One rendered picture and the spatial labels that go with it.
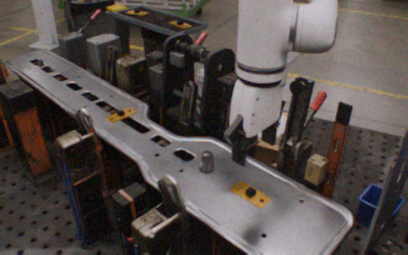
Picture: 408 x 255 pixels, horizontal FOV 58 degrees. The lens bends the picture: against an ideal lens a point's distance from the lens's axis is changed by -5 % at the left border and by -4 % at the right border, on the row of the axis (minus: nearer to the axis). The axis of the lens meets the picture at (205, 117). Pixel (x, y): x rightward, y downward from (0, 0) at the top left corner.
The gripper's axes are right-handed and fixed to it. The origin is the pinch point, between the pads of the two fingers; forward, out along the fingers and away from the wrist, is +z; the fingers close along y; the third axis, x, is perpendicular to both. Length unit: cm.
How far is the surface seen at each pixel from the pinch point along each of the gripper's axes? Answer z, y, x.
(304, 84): -8.6, -15.4, 0.5
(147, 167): 12.0, 9.3, -23.0
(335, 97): 112, -237, -85
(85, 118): 3.3, 14.7, -38.8
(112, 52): 3, -14, -69
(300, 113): -2.5, -14.1, 1.3
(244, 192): 11.7, 0.6, -1.1
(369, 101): 112, -253, -60
